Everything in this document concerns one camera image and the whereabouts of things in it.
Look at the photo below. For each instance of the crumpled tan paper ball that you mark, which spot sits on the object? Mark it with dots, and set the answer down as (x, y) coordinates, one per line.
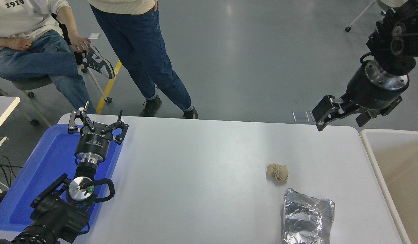
(277, 172)

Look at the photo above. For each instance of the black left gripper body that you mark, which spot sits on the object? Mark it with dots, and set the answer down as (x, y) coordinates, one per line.
(93, 144)

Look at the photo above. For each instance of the person's right hand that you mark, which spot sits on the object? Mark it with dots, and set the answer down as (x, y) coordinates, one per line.
(19, 44)

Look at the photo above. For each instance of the blue plastic tray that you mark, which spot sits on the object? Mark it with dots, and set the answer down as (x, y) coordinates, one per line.
(42, 162)

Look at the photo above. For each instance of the silver foil tray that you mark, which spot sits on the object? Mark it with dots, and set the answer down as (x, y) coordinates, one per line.
(304, 217)

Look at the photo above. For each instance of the large pale bin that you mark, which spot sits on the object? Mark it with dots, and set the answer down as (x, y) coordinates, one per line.
(399, 162)

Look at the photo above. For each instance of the white side table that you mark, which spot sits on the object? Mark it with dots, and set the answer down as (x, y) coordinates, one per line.
(2, 105)

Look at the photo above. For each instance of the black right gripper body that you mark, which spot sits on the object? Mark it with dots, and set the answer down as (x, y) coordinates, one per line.
(365, 91)

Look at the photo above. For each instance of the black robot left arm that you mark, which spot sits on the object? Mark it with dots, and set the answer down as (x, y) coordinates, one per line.
(56, 217)

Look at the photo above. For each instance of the white framed wheeled chair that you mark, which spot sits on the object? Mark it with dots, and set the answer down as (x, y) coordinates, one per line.
(361, 15)

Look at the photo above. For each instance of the person's left forearm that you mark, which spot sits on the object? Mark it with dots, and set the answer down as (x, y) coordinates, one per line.
(70, 22)

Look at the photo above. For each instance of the person's left hand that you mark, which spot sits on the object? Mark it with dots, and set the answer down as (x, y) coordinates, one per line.
(79, 42)
(156, 4)

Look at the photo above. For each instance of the clear floor plate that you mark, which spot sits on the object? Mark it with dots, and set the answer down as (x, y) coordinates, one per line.
(311, 116)
(300, 116)

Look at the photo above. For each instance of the grey wheeled chair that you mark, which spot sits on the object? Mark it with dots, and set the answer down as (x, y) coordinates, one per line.
(32, 83)

